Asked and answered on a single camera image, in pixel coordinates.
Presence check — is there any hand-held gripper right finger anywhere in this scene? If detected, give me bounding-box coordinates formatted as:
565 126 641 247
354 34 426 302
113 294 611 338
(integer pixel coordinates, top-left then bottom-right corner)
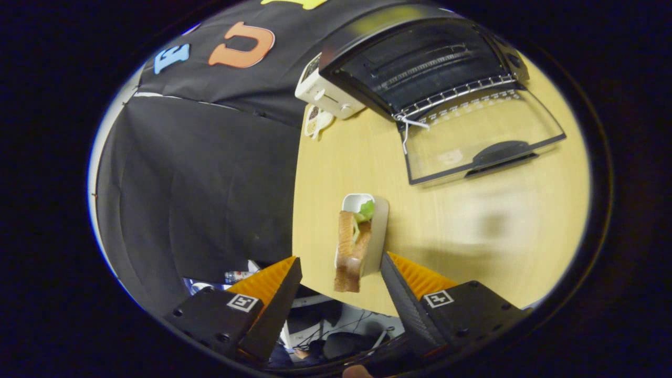
380 252 531 363

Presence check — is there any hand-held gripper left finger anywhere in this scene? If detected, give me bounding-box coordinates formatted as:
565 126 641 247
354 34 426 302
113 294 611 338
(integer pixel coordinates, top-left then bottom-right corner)
164 256 303 363

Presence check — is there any sandwich with lettuce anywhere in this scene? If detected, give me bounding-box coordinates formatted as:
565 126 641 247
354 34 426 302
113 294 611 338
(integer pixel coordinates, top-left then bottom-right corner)
334 199 376 293

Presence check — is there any black toaster oven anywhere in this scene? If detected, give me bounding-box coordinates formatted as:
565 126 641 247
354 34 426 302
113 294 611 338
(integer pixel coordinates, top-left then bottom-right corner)
318 5 568 186

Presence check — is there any red label plastic bottle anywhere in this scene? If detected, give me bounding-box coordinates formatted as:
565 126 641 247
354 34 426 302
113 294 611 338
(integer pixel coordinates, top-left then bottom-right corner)
225 270 259 285

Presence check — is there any white rectangular tray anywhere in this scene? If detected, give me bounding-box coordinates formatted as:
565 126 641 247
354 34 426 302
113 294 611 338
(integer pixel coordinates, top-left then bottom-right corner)
334 193 390 278

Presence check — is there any black backdrop cloth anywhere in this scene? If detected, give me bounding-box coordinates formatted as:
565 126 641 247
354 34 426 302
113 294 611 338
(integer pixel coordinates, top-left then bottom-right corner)
94 0 421 316

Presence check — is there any small white packet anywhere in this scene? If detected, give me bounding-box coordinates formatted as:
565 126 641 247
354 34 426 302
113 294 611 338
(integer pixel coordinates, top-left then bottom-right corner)
304 104 335 140

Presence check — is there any white kitchen appliance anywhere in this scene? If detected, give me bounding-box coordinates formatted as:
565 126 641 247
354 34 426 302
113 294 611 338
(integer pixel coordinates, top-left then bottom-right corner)
295 51 367 120

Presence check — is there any white string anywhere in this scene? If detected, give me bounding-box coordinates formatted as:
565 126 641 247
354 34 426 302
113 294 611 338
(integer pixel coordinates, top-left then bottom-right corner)
401 115 431 156

